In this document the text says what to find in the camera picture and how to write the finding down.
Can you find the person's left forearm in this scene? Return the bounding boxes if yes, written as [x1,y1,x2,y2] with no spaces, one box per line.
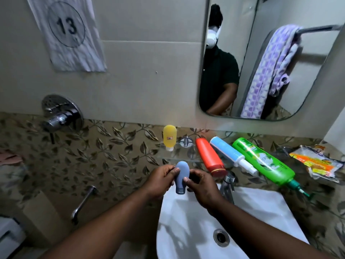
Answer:
[40,186,165,259]

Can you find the small yellow bottle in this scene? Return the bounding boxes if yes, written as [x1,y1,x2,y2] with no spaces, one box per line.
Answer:
[162,124,178,152]

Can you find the glass wall shelf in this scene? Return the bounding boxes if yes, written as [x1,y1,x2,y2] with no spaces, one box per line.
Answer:
[155,142,243,170]

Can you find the blue white spray bottle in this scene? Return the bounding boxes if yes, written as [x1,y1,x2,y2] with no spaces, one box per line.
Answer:
[210,136,259,176]

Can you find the rounded wall mirror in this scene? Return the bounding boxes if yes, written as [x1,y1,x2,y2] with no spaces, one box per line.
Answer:
[198,0,345,122]

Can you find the chrome wall spout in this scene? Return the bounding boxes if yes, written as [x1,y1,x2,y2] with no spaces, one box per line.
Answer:
[71,185,99,226]

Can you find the green pump bottle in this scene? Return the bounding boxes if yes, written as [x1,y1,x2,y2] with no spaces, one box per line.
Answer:
[231,137,314,199]

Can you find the orange yellow sachet packets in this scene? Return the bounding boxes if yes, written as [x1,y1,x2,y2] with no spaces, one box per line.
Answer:
[289,145,345,184]

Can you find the person's right forearm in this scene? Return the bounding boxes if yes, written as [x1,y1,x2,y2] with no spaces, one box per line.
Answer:
[207,196,332,259]

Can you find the chrome basin tap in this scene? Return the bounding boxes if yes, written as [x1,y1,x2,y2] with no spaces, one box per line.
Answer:
[220,171,238,205]

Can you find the white paper sign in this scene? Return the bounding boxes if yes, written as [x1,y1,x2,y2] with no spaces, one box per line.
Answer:
[26,0,107,73]

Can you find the red bottle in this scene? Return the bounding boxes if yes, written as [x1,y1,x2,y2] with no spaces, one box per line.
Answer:
[195,137,227,178]

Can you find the chrome sink drain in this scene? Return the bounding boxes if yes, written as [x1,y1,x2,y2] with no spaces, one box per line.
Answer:
[213,228,230,247]

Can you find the chrome shower mixer valve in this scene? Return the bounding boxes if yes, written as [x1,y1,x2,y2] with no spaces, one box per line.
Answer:
[41,94,84,145]

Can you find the person's right hand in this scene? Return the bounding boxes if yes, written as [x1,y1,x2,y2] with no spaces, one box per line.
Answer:
[183,169,224,211]

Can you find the person's left hand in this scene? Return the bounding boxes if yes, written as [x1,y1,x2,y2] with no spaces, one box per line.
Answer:
[143,164,180,200]

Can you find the small blue-grey bottle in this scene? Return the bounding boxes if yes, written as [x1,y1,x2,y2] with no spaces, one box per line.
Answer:
[174,161,190,195]

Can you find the white wash basin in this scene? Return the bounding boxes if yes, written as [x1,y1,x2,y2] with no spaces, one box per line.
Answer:
[156,183,310,259]

